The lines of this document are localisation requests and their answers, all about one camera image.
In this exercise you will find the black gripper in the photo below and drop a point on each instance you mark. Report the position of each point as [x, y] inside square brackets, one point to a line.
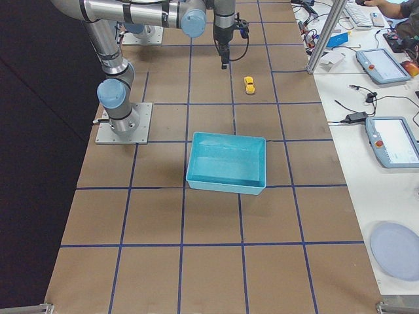
[222, 37]

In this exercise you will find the yellow toy beetle car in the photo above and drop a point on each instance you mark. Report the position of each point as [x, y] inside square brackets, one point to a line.
[249, 85]

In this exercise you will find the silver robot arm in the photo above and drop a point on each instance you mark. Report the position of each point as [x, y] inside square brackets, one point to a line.
[226, 16]
[95, 17]

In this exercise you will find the person forearm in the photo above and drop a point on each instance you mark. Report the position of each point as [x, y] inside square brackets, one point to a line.
[388, 9]

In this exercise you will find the light blue plastic bin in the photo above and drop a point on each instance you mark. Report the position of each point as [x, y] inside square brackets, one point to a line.
[227, 163]

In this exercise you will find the white folded cardboard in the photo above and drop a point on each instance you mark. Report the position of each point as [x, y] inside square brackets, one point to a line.
[330, 60]

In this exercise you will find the blue small box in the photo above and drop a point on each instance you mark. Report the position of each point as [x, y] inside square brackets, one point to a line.
[337, 39]

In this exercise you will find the white keyboard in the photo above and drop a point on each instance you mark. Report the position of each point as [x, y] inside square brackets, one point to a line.
[357, 17]

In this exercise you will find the black power adapter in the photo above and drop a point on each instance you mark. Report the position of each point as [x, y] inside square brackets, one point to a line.
[354, 118]

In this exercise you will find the upper teach pendant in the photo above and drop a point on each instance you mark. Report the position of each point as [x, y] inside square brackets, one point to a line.
[381, 66]

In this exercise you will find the teach pendant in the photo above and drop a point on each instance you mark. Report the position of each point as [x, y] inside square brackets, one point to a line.
[381, 66]
[392, 142]

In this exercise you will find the lower teach pendant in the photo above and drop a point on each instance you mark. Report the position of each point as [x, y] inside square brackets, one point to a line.
[392, 142]

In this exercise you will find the pale blue round plate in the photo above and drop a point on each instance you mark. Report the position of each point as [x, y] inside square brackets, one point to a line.
[395, 248]

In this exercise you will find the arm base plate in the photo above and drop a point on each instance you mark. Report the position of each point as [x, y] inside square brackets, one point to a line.
[134, 129]
[142, 35]

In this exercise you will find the aluminium frame post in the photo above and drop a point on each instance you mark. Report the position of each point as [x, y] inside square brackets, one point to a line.
[328, 27]

